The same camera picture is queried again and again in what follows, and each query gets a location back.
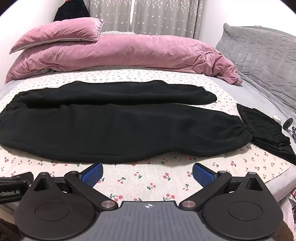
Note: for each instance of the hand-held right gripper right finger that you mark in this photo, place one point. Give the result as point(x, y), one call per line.
point(203, 173)

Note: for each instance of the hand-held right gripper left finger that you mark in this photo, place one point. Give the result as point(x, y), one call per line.
point(92, 173)

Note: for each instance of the black fleece pants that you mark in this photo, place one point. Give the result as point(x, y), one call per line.
point(104, 120)

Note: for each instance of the folded black pants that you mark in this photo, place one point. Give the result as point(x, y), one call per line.
point(263, 129)

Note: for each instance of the cherry-print blanket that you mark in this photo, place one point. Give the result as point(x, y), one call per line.
point(143, 173)

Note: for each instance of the white earbud case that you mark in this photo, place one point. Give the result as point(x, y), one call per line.
point(276, 117)

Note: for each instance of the black disc stand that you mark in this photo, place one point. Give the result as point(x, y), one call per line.
point(288, 123)

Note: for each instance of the pink velvet duvet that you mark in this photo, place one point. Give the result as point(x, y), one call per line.
point(138, 51)

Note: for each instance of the grey quilted headboard cushion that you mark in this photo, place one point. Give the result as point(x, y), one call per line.
point(263, 51)

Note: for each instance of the striped grey pillow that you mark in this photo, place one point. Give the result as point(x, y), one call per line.
point(118, 33)

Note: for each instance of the pink velvet pillow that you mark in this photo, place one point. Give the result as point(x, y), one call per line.
point(57, 33)

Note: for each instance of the black garment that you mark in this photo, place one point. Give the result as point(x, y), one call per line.
point(69, 10)

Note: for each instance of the grey star-print curtain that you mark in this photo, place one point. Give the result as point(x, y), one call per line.
point(148, 16)

